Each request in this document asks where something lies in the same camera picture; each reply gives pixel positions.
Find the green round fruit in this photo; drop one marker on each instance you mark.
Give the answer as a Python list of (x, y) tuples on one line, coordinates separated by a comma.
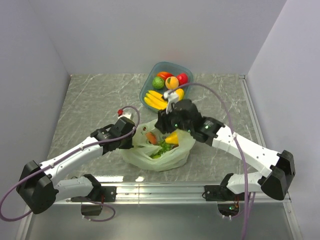
[(158, 83)]

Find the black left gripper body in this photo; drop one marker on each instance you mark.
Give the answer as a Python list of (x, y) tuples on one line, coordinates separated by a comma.
[(126, 143)]

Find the pale green plastic bag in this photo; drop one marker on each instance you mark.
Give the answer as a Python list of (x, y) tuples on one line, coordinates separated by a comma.
[(151, 152)]

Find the yellow mango in tray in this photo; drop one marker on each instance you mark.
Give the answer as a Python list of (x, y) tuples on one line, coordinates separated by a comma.
[(180, 92)]

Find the teal plastic tray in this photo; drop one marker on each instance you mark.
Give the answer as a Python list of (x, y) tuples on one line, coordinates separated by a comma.
[(172, 68)]

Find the yellow pear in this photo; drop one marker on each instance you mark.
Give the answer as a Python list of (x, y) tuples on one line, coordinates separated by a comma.
[(172, 139)]

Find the red apple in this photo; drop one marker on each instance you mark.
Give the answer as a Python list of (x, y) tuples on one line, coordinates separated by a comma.
[(182, 78)]

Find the orange round fruit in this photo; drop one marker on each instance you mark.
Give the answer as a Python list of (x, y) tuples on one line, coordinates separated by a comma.
[(171, 83)]

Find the green grape bunch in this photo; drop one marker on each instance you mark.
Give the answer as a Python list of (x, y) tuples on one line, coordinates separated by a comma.
[(164, 147)]

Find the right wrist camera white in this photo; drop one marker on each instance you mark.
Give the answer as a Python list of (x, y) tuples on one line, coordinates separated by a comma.
[(172, 98)]

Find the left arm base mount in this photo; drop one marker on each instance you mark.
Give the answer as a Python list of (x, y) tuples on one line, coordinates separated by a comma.
[(94, 207)]

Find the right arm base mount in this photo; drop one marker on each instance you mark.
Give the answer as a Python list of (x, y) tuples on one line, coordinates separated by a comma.
[(228, 203)]

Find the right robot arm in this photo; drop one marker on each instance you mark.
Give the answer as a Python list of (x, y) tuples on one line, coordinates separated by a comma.
[(274, 170)]

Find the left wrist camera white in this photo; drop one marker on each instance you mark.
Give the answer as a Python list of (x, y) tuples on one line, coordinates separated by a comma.
[(125, 116)]

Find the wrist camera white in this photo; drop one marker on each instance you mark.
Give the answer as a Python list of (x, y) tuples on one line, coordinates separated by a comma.
[(125, 116), (172, 98)]

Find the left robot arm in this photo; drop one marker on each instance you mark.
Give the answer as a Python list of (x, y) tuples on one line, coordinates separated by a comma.
[(46, 181)]

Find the yellow banana bunch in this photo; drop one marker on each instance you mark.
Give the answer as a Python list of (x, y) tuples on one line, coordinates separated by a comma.
[(155, 100)]

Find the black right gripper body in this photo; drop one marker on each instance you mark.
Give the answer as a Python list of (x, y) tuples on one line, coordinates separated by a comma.
[(170, 122)]

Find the red orange mango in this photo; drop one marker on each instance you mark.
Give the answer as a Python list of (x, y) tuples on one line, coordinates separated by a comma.
[(164, 75)]

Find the pink orange peach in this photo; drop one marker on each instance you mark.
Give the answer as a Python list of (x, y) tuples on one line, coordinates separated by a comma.
[(151, 138)]

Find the green fruit in bag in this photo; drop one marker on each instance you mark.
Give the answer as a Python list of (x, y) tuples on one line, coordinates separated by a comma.
[(155, 156)]

